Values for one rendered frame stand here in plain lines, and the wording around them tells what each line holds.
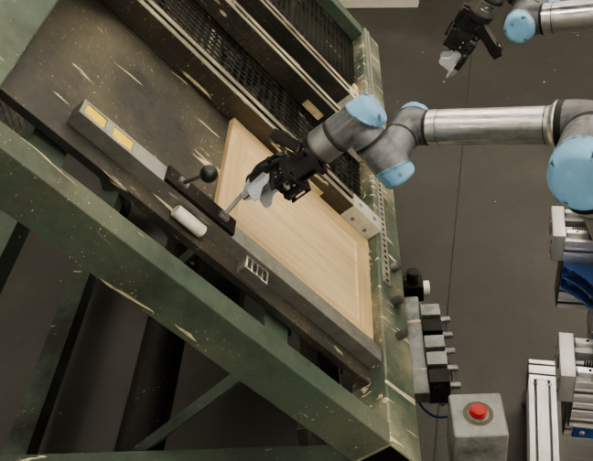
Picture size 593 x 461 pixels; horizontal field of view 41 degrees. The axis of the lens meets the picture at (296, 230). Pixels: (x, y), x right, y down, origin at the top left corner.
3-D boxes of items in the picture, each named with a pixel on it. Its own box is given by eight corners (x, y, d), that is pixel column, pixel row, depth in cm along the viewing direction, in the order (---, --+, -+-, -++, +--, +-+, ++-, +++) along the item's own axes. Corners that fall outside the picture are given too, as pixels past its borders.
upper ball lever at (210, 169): (182, 196, 168) (216, 185, 158) (168, 185, 167) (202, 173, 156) (190, 182, 170) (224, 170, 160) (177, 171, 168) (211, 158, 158)
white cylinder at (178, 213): (168, 218, 166) (197, 240, 169) (178, 210, 165) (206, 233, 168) (171, 209, 168) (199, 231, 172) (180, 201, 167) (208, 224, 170)
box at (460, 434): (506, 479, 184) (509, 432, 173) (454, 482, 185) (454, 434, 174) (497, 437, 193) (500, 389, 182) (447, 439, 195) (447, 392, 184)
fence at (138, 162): (369, 368, 199) (382, 361, 197) (66, 123, 156) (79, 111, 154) (368, 353, 203) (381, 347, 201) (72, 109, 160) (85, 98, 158)
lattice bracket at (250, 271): (258, 291, 178) (267, 284, 176) (236, 273, 174) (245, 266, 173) (259, 279, 181) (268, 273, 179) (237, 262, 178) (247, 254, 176)
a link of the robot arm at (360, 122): (389, 130, 153) (361, 96, 151) (345, 161, 158) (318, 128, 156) (393, 117, 160) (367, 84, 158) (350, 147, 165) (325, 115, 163)
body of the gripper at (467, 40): (443, 35, 220) (465, -3, 212) (470, 48, 220) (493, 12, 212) (441, 47, 214) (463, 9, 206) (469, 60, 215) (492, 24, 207)
